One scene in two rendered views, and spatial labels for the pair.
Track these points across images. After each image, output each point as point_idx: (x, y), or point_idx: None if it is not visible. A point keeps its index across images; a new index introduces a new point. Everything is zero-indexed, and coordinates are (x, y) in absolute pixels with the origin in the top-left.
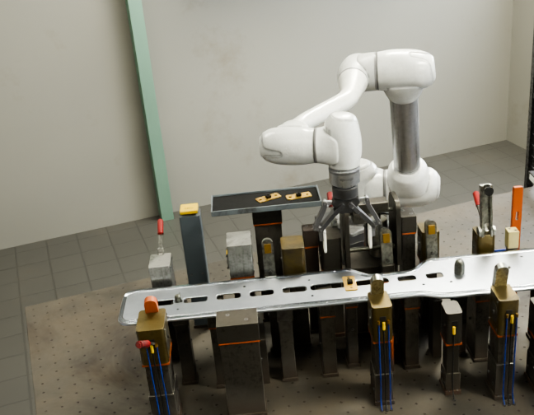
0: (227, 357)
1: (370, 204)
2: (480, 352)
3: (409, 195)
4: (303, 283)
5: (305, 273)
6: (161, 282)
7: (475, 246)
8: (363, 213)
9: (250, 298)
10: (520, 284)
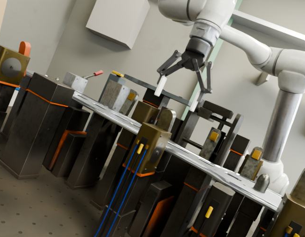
0: (26, 105)
1: (210, 68)
2: None
3: None
4: (130, 121)
5: (139, 122)
6: (66, 84)
7: None
8: (201, 75)
9: (87, 101)
10: None
